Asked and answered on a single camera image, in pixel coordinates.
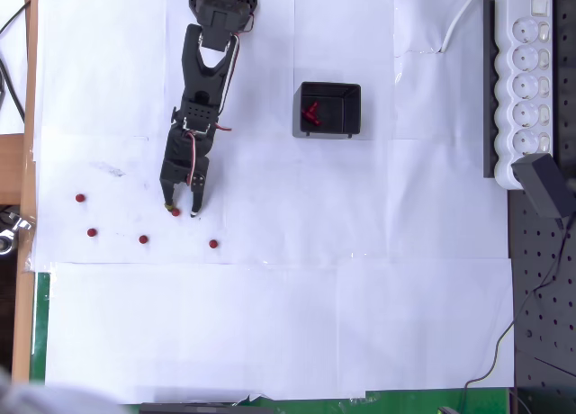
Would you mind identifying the black open box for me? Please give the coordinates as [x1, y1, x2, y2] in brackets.
[292, 81, 363, 140]

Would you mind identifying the white taped paper cover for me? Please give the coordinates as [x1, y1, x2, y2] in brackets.
[30, 0, 517, 406]

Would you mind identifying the metal clamp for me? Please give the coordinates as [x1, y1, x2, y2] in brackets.
[0, 210, 33, 256]

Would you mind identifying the green cutting mat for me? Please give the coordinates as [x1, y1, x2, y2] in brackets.
[29, 272, 514, 414]

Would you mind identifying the blurred white object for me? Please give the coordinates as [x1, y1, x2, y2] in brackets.
[0, 366, 125, 414]

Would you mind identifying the white power strip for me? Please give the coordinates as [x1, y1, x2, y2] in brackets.
[493, 0, 554, 191]

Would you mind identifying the black power adapter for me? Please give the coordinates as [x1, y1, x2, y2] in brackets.
[511, 153, 572, 221]

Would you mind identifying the black pegboard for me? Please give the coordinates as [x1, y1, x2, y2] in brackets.
[507, 0, 576, 414]

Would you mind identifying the red white gripper servo cable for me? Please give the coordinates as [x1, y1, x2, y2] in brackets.
[184, 129, 200, 181]

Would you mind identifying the red white arm servo cable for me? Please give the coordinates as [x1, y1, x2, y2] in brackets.
[215, 13, 256, 134]

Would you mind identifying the white power strip cable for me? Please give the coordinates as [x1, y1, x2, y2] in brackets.
[439, 0, 486, 54]

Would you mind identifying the thin black adapter cable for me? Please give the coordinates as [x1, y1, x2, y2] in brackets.
[462, 215, 575, 404]

